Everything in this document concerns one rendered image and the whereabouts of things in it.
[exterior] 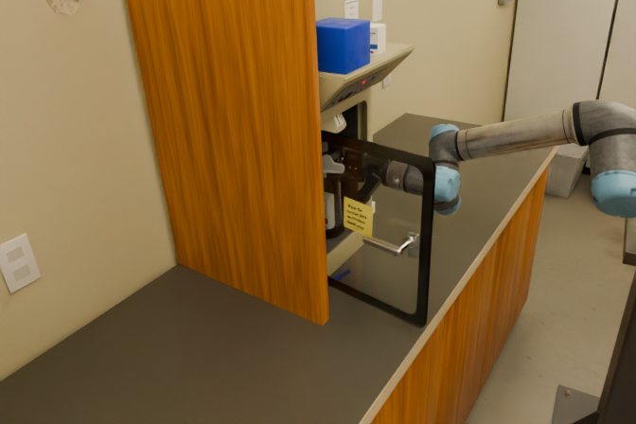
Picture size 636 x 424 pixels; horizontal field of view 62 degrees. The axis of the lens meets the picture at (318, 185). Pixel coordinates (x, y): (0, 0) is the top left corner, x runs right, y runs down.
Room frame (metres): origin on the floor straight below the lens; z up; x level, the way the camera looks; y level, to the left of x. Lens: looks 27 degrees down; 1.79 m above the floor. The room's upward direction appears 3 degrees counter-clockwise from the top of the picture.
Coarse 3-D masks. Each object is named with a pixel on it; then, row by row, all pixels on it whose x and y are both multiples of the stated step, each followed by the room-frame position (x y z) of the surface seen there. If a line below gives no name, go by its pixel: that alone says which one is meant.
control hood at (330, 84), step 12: (396, 48) 1.24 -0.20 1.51; (408, 48) 1.24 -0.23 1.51; (372, 60) 1.14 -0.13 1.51; (384, 60) 1.15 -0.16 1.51; (396, 60) 1.20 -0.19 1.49; (324, 72) 1.06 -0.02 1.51; (360, 72) 1.06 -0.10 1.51; (372, 72) 1.12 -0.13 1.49; (384, 72) 1.23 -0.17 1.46; (324, 84) 1.03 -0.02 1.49; (336, 84) 1.02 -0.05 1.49; (348, 84) 1.05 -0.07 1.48; (372, 84) 1.26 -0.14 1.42; (324, 96) 1.04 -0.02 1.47; (336, 96) 1.06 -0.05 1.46; (324, 108) 1.07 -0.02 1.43
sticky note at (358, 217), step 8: (344, 200) 1.00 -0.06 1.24; (352, 200) 0.99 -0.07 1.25; (344, 208) 1.00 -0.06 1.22; (352, 208) 0.99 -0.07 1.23; (360, 208) 0.98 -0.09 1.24; (368, 208) 0.96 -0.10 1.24; (344, 216) 1.00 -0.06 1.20; (352, 216) 0.99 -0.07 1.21; (360, 216) 0.98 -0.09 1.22; (368, 216) 0.96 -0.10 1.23; (344, 224) 1.00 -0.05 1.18; (352, 224) 0.99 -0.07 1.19; (360, 224) 0.98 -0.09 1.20; (368, 224) 0.96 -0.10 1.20; (360, 232) 0.98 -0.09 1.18; (368, 232) 0.96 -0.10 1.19
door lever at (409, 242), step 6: (366, 240) 0.90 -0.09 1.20; (372, 240) 0.90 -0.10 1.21; (378, 240) 0.89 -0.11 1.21; (408, 240) 0.89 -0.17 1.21; (414, 240) 0.89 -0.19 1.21; (378, 246) 0.89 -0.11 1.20; (384, 246) 0.88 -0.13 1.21; (390, 246) 0.87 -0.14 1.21; (396, 246) 0.87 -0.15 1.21; (402, 246) 0.87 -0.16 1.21; (408, 246) 0.88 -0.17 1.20; (414, 246) 0.89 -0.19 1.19; (390, 252) 0.87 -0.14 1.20; (396, 252) 0.85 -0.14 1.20; (402, 252) 0.86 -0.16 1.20
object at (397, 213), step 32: (352, 160) 0.99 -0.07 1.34; (384, 160) 0.94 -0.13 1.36; (416, 160) 0.89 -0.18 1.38; (352, 192) 0.99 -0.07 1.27; (384, 192) 0.94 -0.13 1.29; (416, 192) 0.89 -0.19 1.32; (384, 224) 0.94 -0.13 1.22; (416, 224) 0.89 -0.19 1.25; (352, 256) 0.99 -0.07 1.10; (384, 256) 0.93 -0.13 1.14; (416, 256) 0.88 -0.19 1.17; (352, 288) 0.99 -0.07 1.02; (384, 288) 0.93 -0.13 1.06; (416, 288) 0.88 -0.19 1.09; (416, 320) 0.88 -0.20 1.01
